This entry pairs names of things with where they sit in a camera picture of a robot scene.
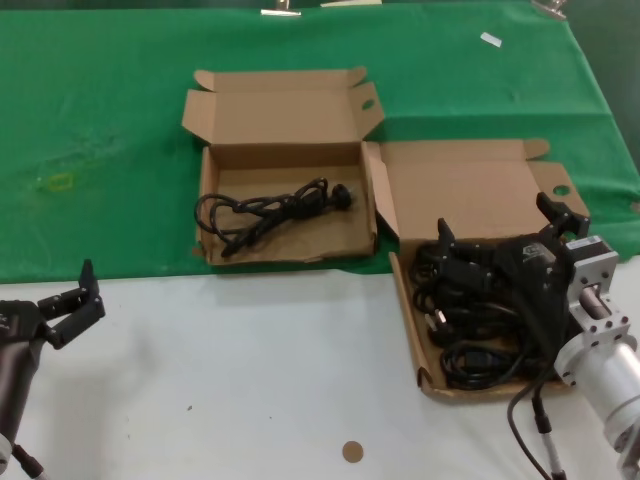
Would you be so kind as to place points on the beige flat strip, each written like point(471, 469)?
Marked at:
point(350, 3)

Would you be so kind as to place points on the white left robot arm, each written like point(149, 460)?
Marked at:
point(3, 447)

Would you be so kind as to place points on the green table cloth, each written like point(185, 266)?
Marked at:
point(100, 100)

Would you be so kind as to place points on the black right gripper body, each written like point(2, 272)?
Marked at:
point(540, 270)

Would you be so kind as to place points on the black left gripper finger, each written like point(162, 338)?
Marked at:
point(65, 302)
point(80, 322)

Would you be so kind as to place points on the round brown cardboard disc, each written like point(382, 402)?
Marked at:
point(352, 452)

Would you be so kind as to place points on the brown cardboard box, torn rim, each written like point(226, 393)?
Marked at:
point(285, 130)

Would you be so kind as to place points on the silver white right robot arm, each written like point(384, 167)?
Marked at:
point(610, 370)

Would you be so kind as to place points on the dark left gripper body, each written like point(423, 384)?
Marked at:
point(17, 360)

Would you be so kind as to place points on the brown cardboard box, intact rim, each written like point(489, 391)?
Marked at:
point(460, 195)

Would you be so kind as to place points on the white tape strip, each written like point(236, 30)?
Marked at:
point(491, 40)

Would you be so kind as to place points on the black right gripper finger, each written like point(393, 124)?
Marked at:
point(470, 265)
point(570, 222)

